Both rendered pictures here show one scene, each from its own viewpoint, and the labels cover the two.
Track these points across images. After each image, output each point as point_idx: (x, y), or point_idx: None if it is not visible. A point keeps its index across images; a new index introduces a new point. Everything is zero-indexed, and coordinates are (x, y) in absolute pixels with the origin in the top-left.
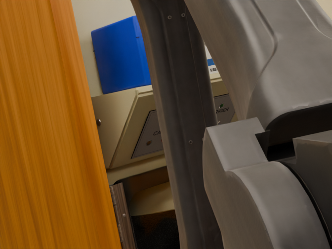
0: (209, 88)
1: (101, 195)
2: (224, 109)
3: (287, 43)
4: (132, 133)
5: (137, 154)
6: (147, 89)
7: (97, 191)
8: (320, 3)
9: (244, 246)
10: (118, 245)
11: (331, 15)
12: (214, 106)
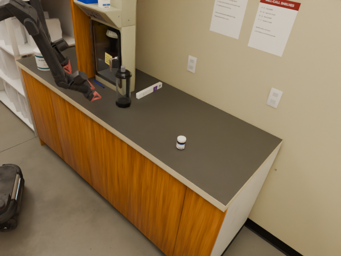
0: (30, 2)
1: (73, 17)
2: (98, 16)
3: None
4: (82, 9)
5: (89, 15)
6: (74, 1)
7: (72, 16)
8: (315, 6)
9: None
10: (75, 28)
11: (321, 17)
12: (31, 5)
